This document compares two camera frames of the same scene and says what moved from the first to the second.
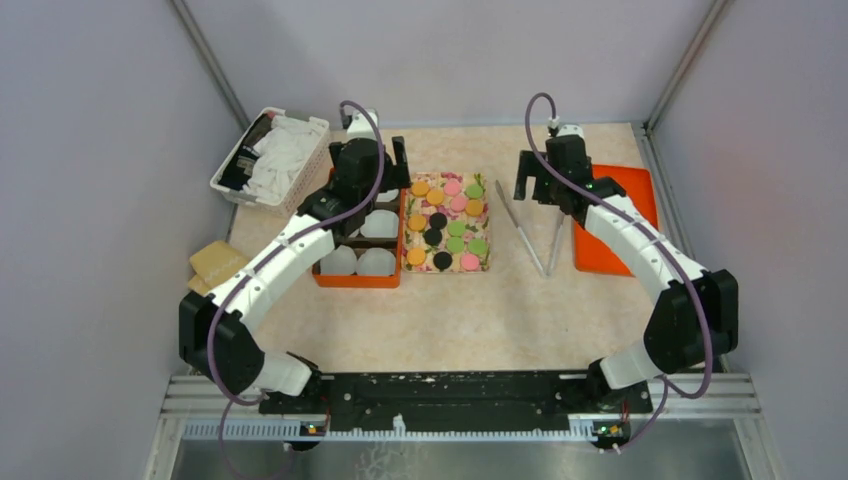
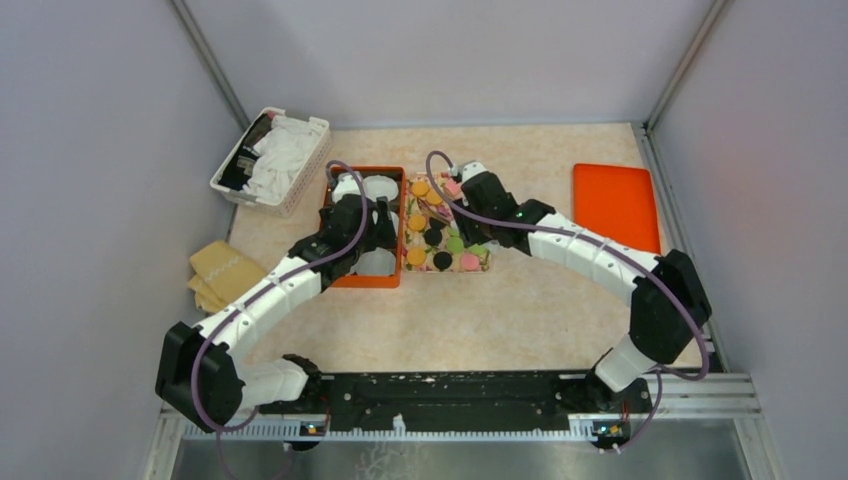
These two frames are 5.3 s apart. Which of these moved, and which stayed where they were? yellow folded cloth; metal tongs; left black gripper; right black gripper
Moved: metal tongs; right black gripper; left black gripper
Stayed: yellow folded cloth
